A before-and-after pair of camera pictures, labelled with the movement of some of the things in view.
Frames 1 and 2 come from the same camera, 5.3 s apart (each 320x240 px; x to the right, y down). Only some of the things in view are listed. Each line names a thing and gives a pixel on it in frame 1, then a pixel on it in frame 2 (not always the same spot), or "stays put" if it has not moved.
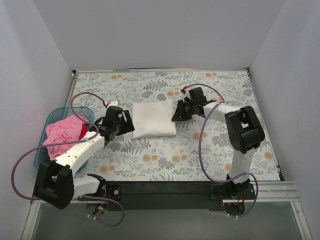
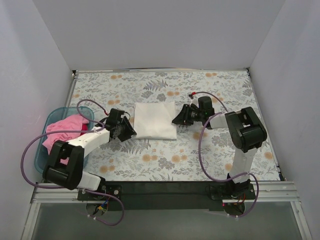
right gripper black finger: [182, 111] to [184, 116]
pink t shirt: [67, 129] stays put
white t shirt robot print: [153, 119] stays put
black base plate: [177, 195] stays put
